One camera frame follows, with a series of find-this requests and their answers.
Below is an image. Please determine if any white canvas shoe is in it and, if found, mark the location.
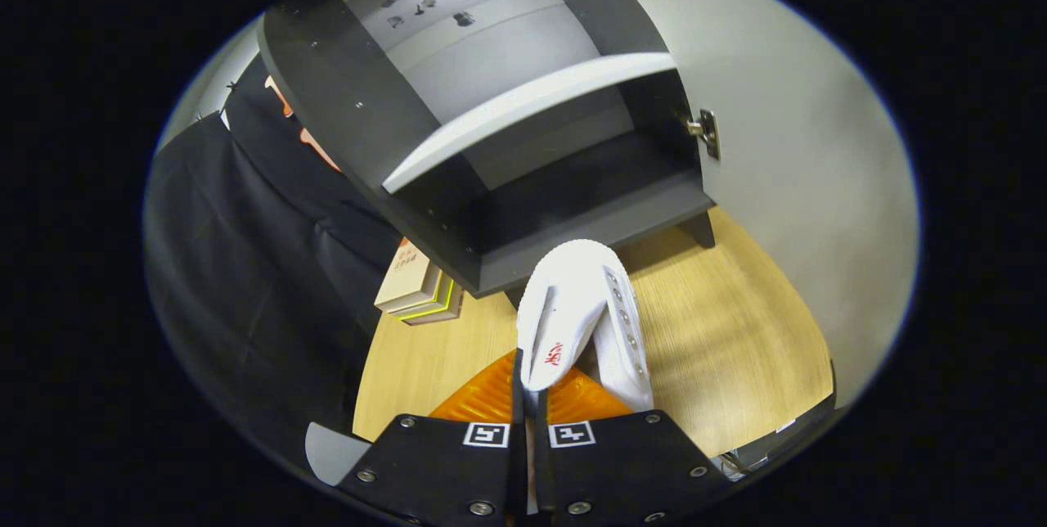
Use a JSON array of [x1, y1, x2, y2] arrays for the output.
[[515, 239, 655, 413]]

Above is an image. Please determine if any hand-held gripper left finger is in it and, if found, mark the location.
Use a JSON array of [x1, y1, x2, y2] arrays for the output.
[[337, 349, 526, 527]]

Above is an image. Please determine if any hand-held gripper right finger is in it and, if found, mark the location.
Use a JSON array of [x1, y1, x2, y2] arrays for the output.
[[536, 367, 733, 527]]

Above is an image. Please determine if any metal door hinge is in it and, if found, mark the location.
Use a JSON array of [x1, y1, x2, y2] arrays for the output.
[[685, 108, 722, 161]]

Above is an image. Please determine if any dark grey shoe cabinet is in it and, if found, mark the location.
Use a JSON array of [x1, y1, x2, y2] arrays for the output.
[[258, 0, 721, 299]]

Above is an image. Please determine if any stack of books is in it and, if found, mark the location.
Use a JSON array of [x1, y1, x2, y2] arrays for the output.
[[374, 238, 465, 326]]

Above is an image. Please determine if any black backdrop cloth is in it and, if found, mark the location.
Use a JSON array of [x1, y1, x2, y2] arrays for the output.
[[143, 52, 402, 462]]

